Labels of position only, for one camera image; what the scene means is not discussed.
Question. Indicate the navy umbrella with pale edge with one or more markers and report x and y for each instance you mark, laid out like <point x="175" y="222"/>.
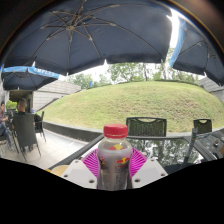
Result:
<point x="200" y="53"/>

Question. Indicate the person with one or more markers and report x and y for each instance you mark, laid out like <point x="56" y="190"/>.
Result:
<point x="3" y="123"/>
<point x="22" y="106"/>

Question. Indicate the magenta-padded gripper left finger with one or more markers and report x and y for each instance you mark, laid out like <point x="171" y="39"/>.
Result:
<point x="78" y="173"/>

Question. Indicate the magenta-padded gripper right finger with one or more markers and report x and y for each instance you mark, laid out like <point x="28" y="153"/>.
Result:
<point x="150" y="171"/>

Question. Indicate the dark wicker patio chair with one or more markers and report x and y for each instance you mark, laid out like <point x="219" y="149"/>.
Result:
<point x="40" y="125"/>
<point x="26" y="131"/>

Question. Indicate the navy umbrella with blue trim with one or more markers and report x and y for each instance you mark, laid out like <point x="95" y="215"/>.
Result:
<point x="23" y="78"/>

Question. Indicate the clear red-capped drink bottle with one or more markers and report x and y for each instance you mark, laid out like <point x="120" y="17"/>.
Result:
<point x="114" y="160"/>

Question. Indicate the large navy patio umbrella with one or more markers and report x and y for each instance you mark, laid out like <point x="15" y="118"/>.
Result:
<point x="86" y="33"/>

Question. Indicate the dark mesh patio chair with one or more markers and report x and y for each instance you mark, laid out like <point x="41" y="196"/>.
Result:
<point x="202" y="126"/>
<point x="146" y="126"/>

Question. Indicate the dark umbrella pole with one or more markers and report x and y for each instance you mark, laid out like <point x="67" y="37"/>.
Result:
<point x="190" y="145"/>

